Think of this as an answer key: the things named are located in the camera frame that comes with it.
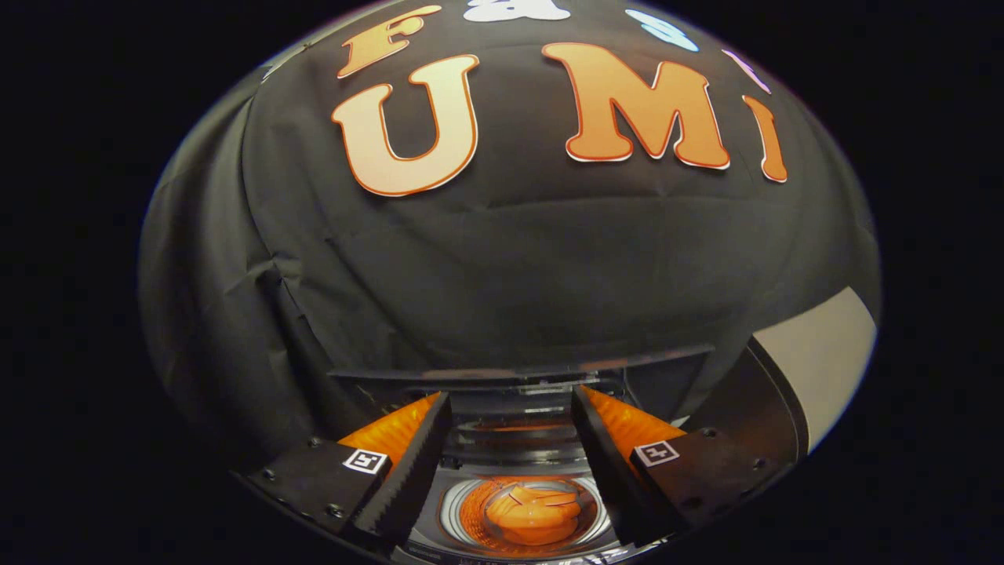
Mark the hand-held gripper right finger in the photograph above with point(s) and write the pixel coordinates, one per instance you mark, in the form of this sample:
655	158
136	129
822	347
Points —
608	463

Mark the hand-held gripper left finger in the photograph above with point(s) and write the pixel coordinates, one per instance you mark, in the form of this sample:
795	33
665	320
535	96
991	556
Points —
416	463

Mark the yellow polo shirt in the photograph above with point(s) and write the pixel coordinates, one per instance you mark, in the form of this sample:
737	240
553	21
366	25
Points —
533	518

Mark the white washing machine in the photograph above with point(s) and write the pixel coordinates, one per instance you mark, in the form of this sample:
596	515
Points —
510	447

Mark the black backdrop cloth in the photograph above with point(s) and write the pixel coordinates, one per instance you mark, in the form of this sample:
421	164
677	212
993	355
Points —
510	259

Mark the grey white panel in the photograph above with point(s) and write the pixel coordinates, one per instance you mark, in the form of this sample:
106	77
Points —
823	353

